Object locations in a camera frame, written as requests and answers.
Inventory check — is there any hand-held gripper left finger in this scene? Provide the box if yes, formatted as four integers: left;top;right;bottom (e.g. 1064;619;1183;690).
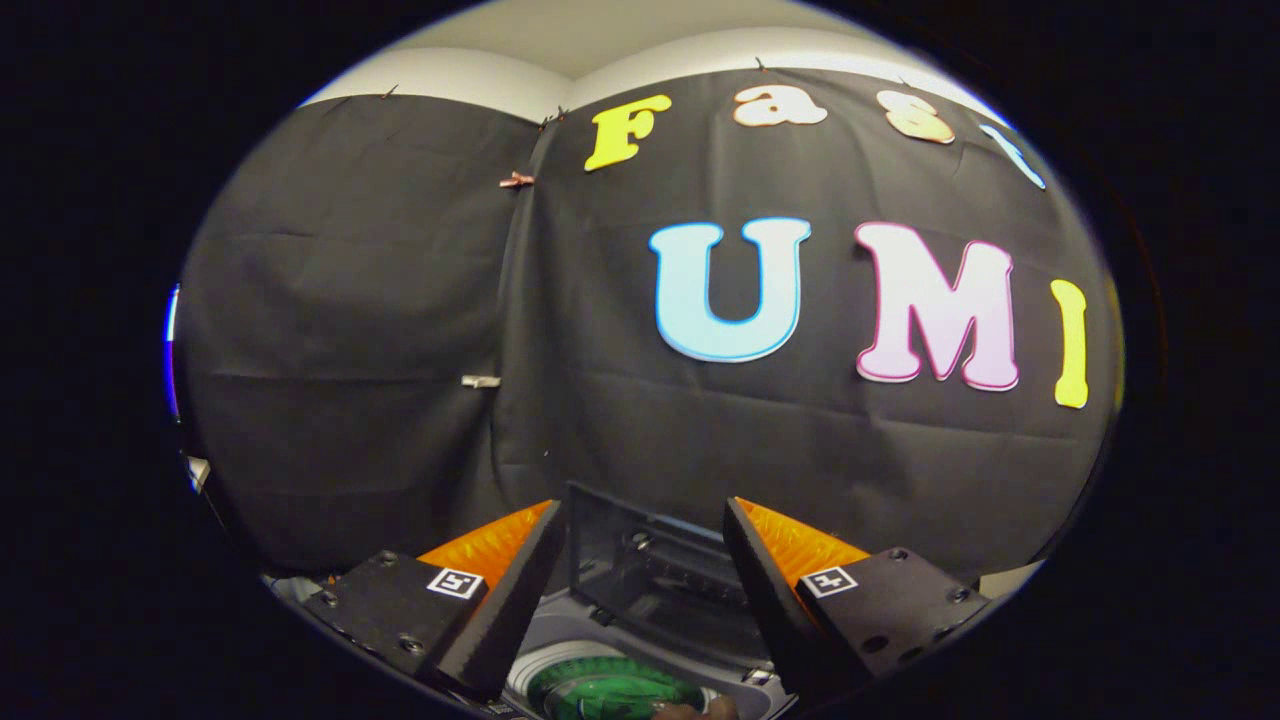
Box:
298;498;568;703

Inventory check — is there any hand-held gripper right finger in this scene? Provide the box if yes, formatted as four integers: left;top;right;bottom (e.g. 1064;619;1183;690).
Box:
722;496;993;703

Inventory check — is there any grey washing machine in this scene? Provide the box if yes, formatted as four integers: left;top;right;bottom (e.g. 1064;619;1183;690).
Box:
497;590;798;720

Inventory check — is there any transparent washing machine lid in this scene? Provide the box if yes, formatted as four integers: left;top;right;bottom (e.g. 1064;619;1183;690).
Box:
565;480;776;666

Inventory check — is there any green polo shirt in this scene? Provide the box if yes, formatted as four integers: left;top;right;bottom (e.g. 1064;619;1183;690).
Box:
527;655;706;720

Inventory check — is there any black backdrop cloth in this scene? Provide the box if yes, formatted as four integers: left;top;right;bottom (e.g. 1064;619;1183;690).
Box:
172;65;1126;586

